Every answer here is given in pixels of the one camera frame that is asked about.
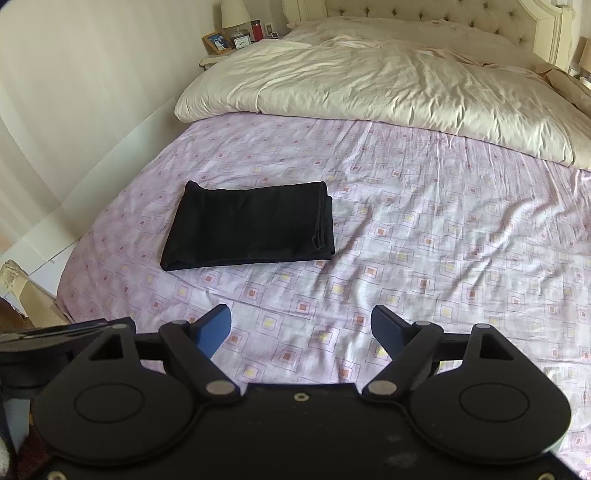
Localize purple patterned bed sheet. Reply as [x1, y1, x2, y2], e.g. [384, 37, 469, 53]
[56, 113, 591, 468]

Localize cream table lamp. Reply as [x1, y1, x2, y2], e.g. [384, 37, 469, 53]
[220, 0, 253, 40]
[574, 39, 591, 75]

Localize tufted cream headboard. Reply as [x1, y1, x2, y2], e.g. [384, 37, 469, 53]
[281, 0, 575, 71]

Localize cream nightstand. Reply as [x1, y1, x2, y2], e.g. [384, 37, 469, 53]
[198, 50, 232, 71]

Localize wooden photo frame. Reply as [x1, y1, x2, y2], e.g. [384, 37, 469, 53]
[202, 30, 232, 55]

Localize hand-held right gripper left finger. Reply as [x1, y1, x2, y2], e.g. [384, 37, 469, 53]
[69, 304, 242, 398]

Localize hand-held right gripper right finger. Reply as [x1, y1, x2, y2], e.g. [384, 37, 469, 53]
[362, 304, 514, 399]

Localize black pants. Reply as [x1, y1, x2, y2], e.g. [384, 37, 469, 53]
[160, 180, 337, 272]

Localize cream carved footboard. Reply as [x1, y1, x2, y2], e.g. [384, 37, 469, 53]
[0, 258, 71, 329]

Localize cream duvet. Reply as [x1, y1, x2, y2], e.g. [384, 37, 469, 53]
[174, 16, 591, 168]

